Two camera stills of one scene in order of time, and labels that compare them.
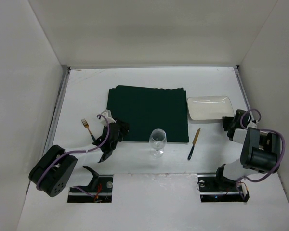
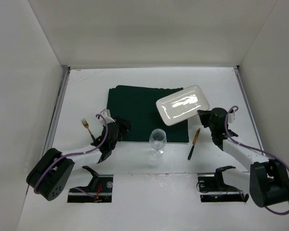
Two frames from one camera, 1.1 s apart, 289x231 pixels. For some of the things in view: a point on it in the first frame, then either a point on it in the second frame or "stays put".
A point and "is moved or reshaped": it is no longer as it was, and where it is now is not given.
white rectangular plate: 209,108 is moved or reshaped
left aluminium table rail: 50,136 stays put
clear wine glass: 157,141 stays put
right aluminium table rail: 236,68 stays put
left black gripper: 110,141 stays put
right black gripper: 230,124 -> 209,117
